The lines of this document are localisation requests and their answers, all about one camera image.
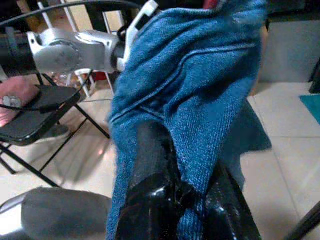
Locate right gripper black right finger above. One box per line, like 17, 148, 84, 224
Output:
204, 161, 262, 240

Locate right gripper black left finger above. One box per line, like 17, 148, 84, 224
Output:
116, 121, 198, 240

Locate blue denim jeans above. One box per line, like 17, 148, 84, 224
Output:
106, 0, 273, 240

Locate black stand pole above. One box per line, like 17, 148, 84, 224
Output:
282, 207, 320, 240

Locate black folding chair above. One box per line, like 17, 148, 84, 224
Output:
0, 72, 112, 188

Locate teal floor mat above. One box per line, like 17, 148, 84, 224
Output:
298, 93, 320, 126

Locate pink cushion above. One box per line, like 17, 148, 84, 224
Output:
0, 76, 41, 126

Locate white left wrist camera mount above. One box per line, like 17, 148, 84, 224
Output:
116, 0, 161, 72

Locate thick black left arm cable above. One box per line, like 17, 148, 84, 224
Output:
0, 0, 141, 28

